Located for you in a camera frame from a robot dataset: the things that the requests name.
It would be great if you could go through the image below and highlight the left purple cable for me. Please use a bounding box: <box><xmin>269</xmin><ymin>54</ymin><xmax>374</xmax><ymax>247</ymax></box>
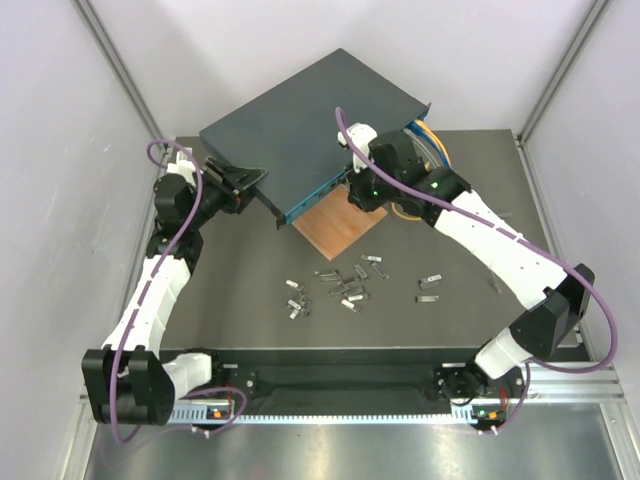
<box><xmin>112</xmin><ymin>139</ymin><xmax>249</xmax><ymax>445</ymax></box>

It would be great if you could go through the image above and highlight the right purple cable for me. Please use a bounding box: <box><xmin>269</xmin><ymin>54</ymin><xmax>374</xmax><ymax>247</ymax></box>
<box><xmin>333</xmin><ymin>105</ymin><xmax>619</xmax><ymax>435</ymax></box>

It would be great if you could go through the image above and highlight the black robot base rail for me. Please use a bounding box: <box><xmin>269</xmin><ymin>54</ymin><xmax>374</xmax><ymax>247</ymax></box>
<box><xmin>149</xmin><ymin>346</ymin><xmax>551</xmax><ymax>416</ymax></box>

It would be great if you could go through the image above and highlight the purple cable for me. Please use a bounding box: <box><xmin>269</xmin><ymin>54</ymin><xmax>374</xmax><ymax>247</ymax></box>
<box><xmin>333</xmin><ymin>105</ymin><xmax>619</xmax><ymax>435</ymax></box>
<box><xmin>112</xmin><ymin>139</ymin><xmax>249</xmax><ymax>445</ymax></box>

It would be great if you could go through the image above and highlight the perforated cable duct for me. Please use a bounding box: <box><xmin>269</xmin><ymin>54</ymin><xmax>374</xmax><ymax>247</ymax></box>
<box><xmin>167</xmin><ymin>400</ymin><xmax>506</xmax><ymax>427</ymax></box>

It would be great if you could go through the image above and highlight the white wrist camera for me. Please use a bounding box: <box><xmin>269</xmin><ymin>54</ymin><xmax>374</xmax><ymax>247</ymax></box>
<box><xmin>346</xmin><ymin>123</ymin><xmax>378</xmax><ymax>174</ymax></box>
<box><xmin>166</xmin><ymin>149</ymin><xmax>197</xmax><ymax>188</ymax></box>

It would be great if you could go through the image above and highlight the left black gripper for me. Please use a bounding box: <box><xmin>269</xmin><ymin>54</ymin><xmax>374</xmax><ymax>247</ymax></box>
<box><xmin>187</xmin><ymin>157</ymin><xmax>267</xmax><ymax>229</ymax></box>

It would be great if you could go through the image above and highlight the SFP module cluster left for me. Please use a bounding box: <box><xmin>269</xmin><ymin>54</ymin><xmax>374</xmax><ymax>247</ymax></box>
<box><xmin>287</xmin><ymin>295</ymin><xmax>312</xmax><ymax>320</ymax></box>

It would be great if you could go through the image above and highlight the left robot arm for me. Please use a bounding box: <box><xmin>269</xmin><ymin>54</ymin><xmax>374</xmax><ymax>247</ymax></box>
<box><xmin>81</xmin><ymin>158</ymin><xmax>267</xmax><ymax>425</ymax></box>

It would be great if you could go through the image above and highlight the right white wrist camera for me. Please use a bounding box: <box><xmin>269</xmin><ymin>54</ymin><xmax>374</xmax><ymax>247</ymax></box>
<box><xmin>346</xmin><ymin>123</ymin><xmax>378</xmax><ymax>174</ymax></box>

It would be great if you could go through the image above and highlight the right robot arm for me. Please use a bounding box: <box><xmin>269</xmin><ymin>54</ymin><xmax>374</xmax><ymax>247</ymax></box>
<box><xmin>337</xmin><ymin>124</ymin><xmax>595</xmax><ymax>396</ymax></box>

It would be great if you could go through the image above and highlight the grey ethernet cable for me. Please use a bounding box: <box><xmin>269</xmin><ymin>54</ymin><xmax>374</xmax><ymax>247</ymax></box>
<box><xmin>405</xmin><ymin>135</ymin><xmax>513</xmax><ymax>294</ymax></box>

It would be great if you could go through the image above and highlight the wooden board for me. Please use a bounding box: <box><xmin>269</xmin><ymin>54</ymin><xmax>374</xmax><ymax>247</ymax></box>
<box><xmin>293</xmin><ymin>186</ymin><xmax>387</xmax><ymax>261</ymax></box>

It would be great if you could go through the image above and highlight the yellow ethernet cable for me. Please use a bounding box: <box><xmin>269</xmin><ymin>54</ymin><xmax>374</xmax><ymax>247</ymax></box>
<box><xmin>391</xmin><ymin>119</ymin><xmax>453</xmax><ymax>222</ymax></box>

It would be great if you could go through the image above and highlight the SFP module pile centre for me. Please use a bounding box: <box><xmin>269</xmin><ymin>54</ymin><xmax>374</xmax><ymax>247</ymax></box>
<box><xmin>313</xmin><ymin>260</ymin><xmax>390</xmax><ymax>314</ymax></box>

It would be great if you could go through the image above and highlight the silver SFP module top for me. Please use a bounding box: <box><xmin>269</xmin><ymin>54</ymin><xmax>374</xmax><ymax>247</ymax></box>
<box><xmin>360</xmin><ymin>254</ymin><xmax>383</xmax><ymax>263</ymax></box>

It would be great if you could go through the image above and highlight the black table mat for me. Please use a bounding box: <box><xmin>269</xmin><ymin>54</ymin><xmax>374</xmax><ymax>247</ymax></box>
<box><xmin>147</xmin><ymin>129</ymin><xmax>561</xmax><ymax>351</ymax></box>

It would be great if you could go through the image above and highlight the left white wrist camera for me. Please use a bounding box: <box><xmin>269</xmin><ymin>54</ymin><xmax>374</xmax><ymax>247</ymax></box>
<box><xmin>166</xmin><ymin>149</ymin><xmax>197</xmax><ymax>188</ymax></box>

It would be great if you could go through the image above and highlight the dark blue network switch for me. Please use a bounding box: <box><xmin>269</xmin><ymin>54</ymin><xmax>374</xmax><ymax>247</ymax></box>
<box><xmin>199</xmin><ymin>49</ymin><xmax>429</xmax><ymax>227</ymax></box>

